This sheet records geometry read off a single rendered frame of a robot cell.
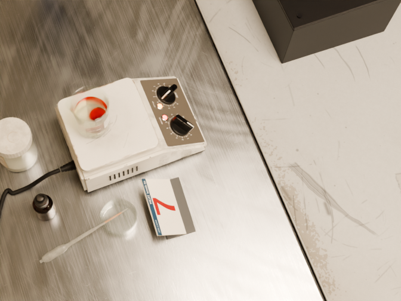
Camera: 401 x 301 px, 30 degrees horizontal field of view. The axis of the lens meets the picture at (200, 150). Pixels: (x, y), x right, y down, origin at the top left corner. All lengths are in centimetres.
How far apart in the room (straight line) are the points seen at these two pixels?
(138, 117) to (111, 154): 7
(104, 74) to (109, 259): 31
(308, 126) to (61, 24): 44
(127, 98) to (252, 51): 26
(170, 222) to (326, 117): 31
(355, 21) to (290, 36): 12
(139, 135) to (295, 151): 26
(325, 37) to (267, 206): 29
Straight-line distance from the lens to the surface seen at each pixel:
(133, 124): 109
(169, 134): 112
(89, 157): 108
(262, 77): 124
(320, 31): 121
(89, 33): 127
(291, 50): 123
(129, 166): 110
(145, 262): 112
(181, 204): 114
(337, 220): 117
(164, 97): 114
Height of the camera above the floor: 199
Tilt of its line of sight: 68 degrees down
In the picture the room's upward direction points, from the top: 10 degrees clockwise
